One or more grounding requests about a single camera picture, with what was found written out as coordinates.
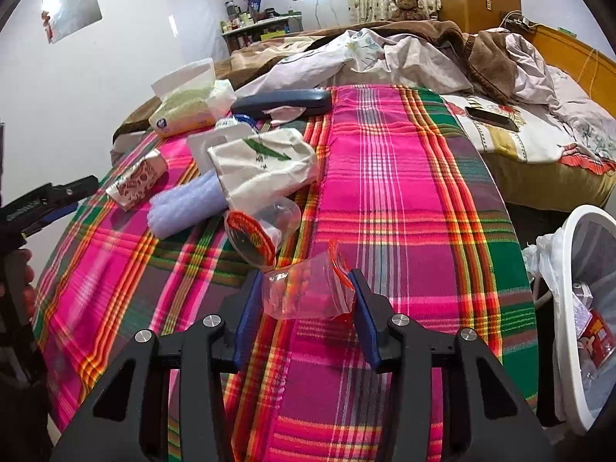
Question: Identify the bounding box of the green tissue pack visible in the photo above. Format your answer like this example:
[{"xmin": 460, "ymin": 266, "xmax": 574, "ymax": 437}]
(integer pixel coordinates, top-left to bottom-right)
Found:
[{"xmin": 148, "ymin": 57, "xmax": 237, "ymax": 139}]

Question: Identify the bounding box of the black smartphone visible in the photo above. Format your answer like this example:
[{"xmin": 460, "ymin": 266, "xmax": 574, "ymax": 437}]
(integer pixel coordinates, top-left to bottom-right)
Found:
[{"xmin": 465, "ymin": 106, "xmax": 519, "ymax": 132}]

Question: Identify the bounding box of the brown teddy bear santa hat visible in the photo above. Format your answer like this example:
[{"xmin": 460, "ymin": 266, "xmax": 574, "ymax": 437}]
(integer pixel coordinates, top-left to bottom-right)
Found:
[{"xmin": 390, "ymin": 0, "xmax": 429, "ymax": 22}]

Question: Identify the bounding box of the patterned paper cup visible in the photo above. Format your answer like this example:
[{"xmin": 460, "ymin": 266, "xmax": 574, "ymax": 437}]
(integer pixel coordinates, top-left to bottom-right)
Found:
[{"xmin": 105, "ymin": 149, "xmax": 168, "ymax": 211}]

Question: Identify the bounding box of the silver wall panel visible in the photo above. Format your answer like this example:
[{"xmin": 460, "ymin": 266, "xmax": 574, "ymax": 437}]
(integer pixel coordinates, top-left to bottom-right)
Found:
[{"xmin": 41, "ymin": 0, "xmax": 102, "ymax": 44}]

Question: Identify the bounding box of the brown fleece blanket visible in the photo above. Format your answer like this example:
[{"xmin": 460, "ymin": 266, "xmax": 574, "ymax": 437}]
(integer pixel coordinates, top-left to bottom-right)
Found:
[{"xmin": 118, "ymin": 20, "xmax": 517, "ymax": 138}]

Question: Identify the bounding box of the person left hand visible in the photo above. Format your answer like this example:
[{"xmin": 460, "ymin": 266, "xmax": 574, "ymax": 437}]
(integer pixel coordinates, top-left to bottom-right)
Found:
[{"xmin": 1, "ymin": 248, "xmax": 35, "ymax": 325}]

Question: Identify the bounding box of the red white milk carton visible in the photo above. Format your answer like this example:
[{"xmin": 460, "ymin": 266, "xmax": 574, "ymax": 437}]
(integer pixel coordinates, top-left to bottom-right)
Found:
[{"xmin": 578, "ymin": 309, "xmax": 615, "ymax": 369}]

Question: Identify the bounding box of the cluttered white shelf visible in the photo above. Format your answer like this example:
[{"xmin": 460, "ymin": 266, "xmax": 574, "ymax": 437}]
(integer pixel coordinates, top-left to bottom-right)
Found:
[{"xmin": 221, "ymin": 13, "xmax": 303, "ymax": 53}]

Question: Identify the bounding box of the light floral duvet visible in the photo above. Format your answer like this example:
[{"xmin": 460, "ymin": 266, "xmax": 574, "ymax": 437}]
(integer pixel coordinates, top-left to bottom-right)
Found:
[{"xmin": 235, "ymin": 27, "xmax": 616, "ymax": 160}]

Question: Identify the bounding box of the white foam fruit net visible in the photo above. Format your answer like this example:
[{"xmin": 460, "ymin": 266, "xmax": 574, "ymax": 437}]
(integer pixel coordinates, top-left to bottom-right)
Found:
[{"xmin": 147, "ymin": 169, "xmax": 228, "ymax": 240}]

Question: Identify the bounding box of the dark blue glasses case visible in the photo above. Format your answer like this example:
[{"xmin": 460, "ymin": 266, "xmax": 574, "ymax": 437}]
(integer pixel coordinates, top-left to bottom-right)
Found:
[{"xmin": 231, "ymin": 89, "xmax": 333, "ymax": 120}]

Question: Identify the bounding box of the white trash bin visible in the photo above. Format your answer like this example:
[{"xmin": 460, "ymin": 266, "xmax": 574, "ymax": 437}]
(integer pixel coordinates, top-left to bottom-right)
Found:
[{"xmin": 522, "ymin": 204, "xmax": 615, "ymax": 435}]

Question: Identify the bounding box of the plaid pink green tablecloth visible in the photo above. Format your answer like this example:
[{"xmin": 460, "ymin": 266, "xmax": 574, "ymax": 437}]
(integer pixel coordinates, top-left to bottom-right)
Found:
[{"xmin": 33, "ymin": 83, "xmax": 540, "ymax": 462}]

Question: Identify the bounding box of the clear plastic bag red print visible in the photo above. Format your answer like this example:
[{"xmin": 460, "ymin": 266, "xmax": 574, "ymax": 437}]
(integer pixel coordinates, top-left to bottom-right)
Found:
[{"xmin": 261, "ymin": 240, "xmax": 355, "ymax": 320}]

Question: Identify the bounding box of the wooden headboard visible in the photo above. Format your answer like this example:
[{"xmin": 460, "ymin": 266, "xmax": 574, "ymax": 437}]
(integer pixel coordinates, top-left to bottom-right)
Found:
[{"xmin": 506, "ymin": 23, "xmax": 616, "ymax": 116}]

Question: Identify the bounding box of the floral bed sheet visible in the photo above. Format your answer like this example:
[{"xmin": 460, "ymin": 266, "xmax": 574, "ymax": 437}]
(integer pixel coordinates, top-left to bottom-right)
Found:
[{"xmin": 443, "ymin": 94, "xmax": 615, "ymax": 212}]

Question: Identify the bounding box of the white paper bag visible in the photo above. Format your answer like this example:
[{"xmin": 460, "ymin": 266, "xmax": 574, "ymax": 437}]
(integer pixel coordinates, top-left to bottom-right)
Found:
[{"xmin": 208, "ymin": 128, "xmax": 318, "ymax": 212}]

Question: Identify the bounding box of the white paper scrap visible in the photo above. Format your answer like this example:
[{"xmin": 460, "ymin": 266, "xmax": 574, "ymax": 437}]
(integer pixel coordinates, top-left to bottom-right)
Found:
[{"xmin": 263, "ymin": 105, "xmax": 306, "ymax": 127}]

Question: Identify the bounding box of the white yogurt bottle blue cap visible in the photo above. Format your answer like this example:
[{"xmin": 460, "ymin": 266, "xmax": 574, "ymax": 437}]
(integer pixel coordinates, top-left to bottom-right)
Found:
[{"xmin": 186, "ymin": 115, "xmax": 258, "ymax": 175}]

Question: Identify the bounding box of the clear plastic cup red lid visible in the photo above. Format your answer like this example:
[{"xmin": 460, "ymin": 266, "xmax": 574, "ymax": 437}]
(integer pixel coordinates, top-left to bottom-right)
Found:
[{"xmin": 224, "ymin": 197, "xmax": 302, "ymax": 272}]

